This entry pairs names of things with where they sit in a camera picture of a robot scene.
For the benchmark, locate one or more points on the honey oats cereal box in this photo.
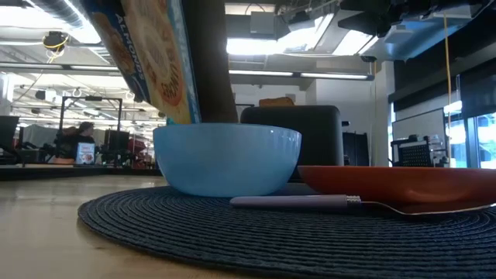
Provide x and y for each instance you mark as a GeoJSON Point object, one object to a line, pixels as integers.
{"type": "Point", "coordinates": [155, 58]}

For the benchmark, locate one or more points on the black robot station frame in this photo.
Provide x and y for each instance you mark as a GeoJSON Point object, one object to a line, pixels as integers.
{"type": "Point", "coordinates": [62, 116]}

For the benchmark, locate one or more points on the ceiling strip light fixture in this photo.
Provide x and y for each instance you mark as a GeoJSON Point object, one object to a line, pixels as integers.
{"type": "Point", "coordinates": [310, 74]}

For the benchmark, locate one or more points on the black perforated rack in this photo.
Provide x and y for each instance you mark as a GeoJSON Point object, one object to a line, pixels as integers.
{"type": "Point", "coordinates": [416, 155]}

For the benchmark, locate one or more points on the person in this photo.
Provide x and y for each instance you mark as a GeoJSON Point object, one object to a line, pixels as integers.
{"type": "Point", "coordinates": [83, 135]}

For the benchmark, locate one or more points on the brown bread toast slice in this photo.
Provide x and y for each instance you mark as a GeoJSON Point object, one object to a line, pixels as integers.
{"type": "Point", "coordinates": [276, 102]}

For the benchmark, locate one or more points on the black toaster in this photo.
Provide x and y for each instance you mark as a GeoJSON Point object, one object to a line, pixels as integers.
{"type": "Point", "coordinates": [310, 135]}

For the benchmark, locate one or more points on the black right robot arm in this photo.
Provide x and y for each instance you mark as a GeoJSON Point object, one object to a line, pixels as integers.
{"type": "Point", "coordinates": [438, 5]}

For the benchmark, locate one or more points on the light blue bowl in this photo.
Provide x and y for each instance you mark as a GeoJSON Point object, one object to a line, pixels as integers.
{"type": "Point", "coordinates": [226, 162]}

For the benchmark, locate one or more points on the black computer monitor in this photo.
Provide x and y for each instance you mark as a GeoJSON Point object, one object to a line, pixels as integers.
{"type": "Point", "coordinates": [7, 133]}

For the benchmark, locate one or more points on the dark round woven placemat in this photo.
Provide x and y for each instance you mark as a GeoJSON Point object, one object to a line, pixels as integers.
{"type": "Point", "coordinates": [271, 248]}

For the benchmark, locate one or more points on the small printed sign card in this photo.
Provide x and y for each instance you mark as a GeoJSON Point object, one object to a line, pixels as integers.
{"type": "Point", "coordinates": [85, 153]}

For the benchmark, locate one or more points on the orange plate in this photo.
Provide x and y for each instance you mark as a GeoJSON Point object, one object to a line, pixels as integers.
{"type": "Point", "coordinates": [407, 184]}

